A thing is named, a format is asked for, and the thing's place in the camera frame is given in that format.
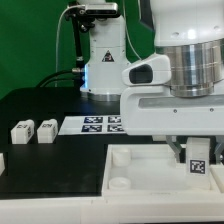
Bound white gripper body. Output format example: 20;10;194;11
120;86;224;136

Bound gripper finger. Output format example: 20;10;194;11
166;135;182;163
214;135;224;164

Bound white square table top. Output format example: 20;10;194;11
102;144;224;196

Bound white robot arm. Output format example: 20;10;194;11
80;0;224;154

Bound white sheet with markers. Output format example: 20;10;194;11
59;115;124;135

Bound white obstacle fence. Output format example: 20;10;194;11
0;153;5;176

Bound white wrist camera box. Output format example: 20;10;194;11
122;54;171;86

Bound black cables at base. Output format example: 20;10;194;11
35;69;86;88

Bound black camera on stand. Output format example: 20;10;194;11
65;2;120;33

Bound grey cable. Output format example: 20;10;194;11
54;4;84;88

